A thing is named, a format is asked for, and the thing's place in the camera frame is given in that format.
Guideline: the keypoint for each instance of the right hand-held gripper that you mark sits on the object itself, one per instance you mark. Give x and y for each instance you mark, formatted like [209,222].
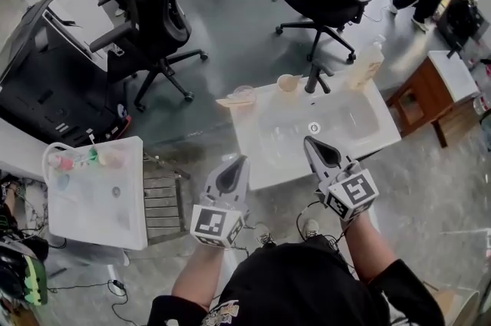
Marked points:
[354,194]

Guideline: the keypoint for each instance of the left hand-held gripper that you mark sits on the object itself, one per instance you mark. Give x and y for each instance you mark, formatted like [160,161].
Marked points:
[211,224]

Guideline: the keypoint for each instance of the beige cup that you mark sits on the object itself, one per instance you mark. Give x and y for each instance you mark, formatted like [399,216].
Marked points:
[285,84]

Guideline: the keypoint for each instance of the clear glass cup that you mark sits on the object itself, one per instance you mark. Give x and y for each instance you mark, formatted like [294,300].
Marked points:
[245,89]

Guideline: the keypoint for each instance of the person's right forearm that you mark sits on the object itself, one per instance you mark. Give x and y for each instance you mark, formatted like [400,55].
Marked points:
[364,251]

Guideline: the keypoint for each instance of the person's left forearm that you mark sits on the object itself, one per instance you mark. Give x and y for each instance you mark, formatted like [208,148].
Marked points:
[195,274]

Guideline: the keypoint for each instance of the large white washbasin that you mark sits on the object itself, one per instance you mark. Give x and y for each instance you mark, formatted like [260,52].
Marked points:
[291,163]

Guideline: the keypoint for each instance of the person's left shoe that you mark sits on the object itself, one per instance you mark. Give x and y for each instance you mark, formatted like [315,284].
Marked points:
[265,236]

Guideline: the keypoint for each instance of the person's shoe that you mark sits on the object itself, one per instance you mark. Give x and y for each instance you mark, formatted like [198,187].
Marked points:
[311,229]
[265,236]

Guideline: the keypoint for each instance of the person's right shoe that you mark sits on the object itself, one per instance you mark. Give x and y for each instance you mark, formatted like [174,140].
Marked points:
[311,229]

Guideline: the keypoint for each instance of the black basin faucet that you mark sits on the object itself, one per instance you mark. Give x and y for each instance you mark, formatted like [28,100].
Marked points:
[312,79]

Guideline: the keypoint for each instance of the pale pump soap bottle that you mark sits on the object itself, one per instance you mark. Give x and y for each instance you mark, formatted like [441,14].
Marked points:
[366,65]

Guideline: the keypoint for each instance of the wooden cabinet with white top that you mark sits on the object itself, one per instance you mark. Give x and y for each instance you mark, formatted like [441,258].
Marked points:
[416,90]

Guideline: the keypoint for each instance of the person's black t-shirt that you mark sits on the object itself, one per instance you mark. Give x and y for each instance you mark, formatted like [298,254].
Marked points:
[307,286]

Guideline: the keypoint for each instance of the white washbasin with white faucet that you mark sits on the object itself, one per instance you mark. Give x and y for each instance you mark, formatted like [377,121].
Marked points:
[92,209]

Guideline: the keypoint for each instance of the black mesh office chair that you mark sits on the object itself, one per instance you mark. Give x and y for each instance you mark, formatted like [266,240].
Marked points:
[165,25]

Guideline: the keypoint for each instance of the curved white faucet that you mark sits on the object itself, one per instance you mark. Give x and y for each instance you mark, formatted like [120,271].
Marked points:
[43,161]

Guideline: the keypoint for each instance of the black equipment cabinet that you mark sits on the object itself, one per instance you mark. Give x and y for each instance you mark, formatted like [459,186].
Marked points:
[42,98]

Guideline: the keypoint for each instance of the white counter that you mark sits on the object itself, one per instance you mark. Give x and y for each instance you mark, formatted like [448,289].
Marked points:
[15,152]

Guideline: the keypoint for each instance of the metal frame rack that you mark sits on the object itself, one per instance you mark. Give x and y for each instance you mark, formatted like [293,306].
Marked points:
[163,201]

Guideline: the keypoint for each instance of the black camera with green cover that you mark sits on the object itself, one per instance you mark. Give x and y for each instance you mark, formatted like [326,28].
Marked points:
[34,286]

